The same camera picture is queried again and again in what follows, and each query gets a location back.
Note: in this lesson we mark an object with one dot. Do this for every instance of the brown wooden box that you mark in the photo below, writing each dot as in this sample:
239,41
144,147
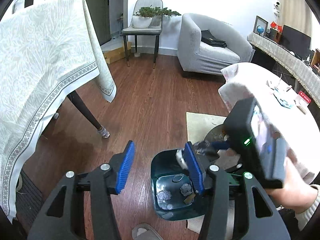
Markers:
274,35

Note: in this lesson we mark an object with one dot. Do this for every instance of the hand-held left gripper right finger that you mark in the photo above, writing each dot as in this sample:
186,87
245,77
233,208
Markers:
195,170

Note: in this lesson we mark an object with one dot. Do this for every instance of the grey dining chair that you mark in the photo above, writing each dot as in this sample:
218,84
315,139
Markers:
145,3

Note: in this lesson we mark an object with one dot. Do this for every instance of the pale green tablecloth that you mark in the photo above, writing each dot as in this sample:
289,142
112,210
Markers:
37,67

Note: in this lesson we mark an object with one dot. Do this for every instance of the black bag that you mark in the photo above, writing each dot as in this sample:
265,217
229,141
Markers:
212,40

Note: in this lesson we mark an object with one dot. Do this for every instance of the beige fringed table cloth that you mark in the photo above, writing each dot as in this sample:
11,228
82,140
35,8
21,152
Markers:
275,50

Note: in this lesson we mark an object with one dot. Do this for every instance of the grey door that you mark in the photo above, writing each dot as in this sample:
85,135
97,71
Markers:
95,10

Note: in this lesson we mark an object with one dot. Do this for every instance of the picture frame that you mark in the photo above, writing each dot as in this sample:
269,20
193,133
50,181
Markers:
260,21

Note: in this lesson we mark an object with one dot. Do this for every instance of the large cardboard tape roll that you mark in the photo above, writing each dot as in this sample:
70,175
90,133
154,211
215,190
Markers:
189,199

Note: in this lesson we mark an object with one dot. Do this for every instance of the small blue globe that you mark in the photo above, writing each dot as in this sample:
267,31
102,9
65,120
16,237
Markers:
260,29

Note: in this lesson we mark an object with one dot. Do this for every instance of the grey slipper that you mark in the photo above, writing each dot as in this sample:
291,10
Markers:
146,233

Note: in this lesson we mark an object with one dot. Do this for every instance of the small white disc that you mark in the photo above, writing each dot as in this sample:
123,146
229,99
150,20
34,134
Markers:
170,206

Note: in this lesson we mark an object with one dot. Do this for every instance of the person's right forearm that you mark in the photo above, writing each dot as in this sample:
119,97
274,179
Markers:
308,212

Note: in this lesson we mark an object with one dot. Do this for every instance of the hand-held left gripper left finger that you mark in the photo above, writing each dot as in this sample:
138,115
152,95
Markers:
126,170

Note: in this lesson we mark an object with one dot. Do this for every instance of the grey armchair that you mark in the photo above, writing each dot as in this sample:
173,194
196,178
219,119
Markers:
190,42

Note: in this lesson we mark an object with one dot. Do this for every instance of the potted plant grey pot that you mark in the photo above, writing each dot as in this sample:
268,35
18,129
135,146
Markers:
156,21

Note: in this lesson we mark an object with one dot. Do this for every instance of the dark ribbed mat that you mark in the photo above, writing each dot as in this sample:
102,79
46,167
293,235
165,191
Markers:
30,200

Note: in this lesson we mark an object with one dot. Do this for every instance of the clear tape roll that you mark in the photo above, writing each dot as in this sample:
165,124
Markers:
173,177

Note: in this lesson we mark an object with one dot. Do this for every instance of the flat cardboard box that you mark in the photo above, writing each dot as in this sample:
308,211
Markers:
112,56

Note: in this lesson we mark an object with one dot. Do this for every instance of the dark table leg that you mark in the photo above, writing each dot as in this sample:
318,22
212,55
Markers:
85,110

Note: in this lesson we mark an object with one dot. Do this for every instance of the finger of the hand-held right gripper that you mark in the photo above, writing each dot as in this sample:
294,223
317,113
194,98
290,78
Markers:
221,145
236,167

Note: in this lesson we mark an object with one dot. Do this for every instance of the person's right hand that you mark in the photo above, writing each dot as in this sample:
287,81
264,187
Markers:
290,192

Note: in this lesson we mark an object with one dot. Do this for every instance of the white paper ball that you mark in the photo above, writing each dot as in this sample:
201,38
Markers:
163,195
186,189

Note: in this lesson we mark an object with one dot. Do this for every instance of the potted plant white pot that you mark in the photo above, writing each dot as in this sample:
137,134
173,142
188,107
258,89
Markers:
141,22

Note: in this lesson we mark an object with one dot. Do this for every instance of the small red flags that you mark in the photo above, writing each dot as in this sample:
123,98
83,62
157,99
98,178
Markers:
276,25

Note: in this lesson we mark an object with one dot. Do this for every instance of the white security camera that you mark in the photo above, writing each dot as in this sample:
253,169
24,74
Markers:
276,7

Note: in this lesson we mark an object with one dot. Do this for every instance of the white blue printed bottle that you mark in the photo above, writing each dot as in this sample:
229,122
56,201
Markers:
283,101

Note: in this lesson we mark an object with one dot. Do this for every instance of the dark green trash bin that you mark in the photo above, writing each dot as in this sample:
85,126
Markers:
162,165

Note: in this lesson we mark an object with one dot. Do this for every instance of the black monitor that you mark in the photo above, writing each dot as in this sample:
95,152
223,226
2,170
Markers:
296,40

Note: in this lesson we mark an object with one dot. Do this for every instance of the round white table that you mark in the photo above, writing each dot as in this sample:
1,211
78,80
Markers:
252,80

